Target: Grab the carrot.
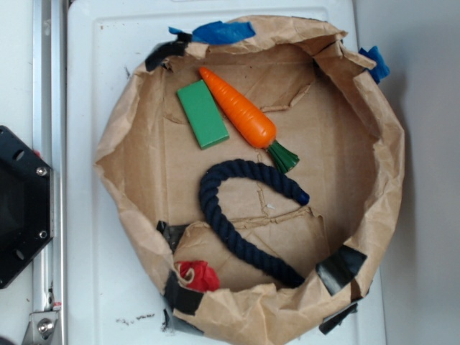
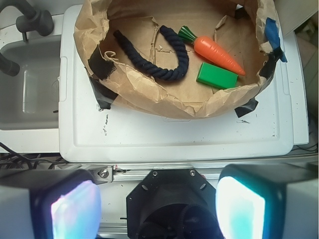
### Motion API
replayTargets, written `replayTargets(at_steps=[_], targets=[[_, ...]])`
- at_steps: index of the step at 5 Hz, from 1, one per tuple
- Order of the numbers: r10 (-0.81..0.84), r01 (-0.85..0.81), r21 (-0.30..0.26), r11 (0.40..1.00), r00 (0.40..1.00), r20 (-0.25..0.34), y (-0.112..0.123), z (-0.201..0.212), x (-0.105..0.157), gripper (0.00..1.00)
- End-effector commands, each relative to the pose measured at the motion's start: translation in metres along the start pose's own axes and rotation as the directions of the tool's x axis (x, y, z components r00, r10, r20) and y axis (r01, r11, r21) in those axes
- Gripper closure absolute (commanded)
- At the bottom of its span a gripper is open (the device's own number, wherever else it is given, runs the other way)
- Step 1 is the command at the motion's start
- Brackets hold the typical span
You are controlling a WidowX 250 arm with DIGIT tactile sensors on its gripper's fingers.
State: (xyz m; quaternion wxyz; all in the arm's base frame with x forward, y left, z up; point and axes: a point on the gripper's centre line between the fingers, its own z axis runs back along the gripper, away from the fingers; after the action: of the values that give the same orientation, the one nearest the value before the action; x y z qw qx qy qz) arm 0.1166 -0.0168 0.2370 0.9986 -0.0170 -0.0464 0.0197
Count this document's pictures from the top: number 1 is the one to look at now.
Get black tape bottom right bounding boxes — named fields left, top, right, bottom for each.
left=318, top=302, right=358, bottom=335

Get dark blue rope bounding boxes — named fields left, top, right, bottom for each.
left=198, top=159, right=311, bottom=290

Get blue tape piece right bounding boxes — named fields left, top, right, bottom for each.
left=359, top=46, right=390, bottom=84

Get blue tape piece top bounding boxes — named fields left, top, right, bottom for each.
left=168, top=21, right=256, bottom=45

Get metal corner bracket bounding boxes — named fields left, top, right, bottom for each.
left=22, top=310, right=59, bottom=345

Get black tape inner left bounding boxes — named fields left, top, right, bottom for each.
left=156, top=221, right=189, bottom=254

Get black tape bottom left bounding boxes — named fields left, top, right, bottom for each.
left=164, top=271, right=204, bottom=316

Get black tape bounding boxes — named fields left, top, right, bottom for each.
left=144, top=32, right=192, bottom=72
left=156, top=221, right=189, bottom=254
left=164, top=271, right=204, bottom=316
left=316, top=245, right=367, bottom=296
left=318, top=302, right=358, bottom=335

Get brown paper bag bin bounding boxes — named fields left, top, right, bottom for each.
left=95, top=16, right=405, bottom=344

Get aluminium extrusion rail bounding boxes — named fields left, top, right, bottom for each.
left=30, top=0, right=68, bottom=313

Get black tape top left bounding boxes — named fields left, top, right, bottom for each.
left=144, top=32, right=192, bottom=72

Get black tape inner right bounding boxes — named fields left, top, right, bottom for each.
left=316, top=245, right=367, bottom=296

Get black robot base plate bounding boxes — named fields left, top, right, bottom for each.
left=1, top=126, right=52, bottom=289

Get red paper scrap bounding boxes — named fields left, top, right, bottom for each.
left=175, top=260, right=220, bottom=293

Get green wooden block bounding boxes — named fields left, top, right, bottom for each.
left=177, top=80, right=229, bottom=150

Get orange toy carrot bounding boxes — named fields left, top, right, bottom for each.
left=199, top=67, right=300, bottom=173

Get white plastic board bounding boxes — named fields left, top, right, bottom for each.
left=65, top=0, right=388, bottom=345

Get blue tape piece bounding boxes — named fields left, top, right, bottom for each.
left=168, top=21, right=256, bottom=45
left=359, top=46, right=390, bottom=84

